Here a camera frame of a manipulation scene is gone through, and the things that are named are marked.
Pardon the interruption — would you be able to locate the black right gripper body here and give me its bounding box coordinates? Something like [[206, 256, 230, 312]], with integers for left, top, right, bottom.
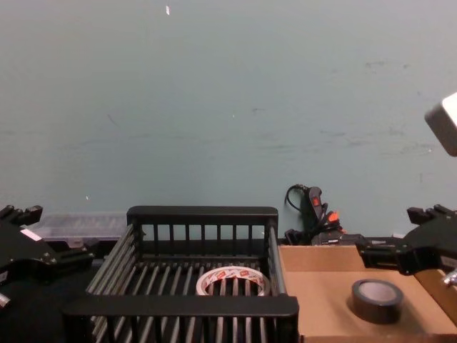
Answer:
[[399, 215, 457, 277]]

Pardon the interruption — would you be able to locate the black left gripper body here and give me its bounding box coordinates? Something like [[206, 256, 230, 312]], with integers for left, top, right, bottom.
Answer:
[[0, 218, 55, 287]]

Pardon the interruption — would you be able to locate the silver grey tape roll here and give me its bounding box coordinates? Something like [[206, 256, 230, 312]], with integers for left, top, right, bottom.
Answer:
[[351, 278, 405, 325]]

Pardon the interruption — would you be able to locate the white tape roll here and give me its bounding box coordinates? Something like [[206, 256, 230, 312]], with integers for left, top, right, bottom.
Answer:
[[195, 266, 271, 298]]

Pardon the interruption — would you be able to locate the clear plastic case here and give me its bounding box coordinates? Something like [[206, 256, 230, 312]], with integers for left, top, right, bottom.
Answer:
[[25, 213, 129, 248]]

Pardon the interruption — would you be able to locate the shallow brown cardboard tray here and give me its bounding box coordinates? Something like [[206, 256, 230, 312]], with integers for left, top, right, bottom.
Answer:
[[277, 244, 457, 343]]

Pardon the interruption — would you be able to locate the black rack with steel bars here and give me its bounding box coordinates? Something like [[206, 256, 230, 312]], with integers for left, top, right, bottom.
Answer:
[[59, 205, 300, 343]]

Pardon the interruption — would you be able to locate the black corded tool red switch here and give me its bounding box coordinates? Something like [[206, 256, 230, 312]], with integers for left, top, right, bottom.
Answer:
[[284, 184, 369, 247]]

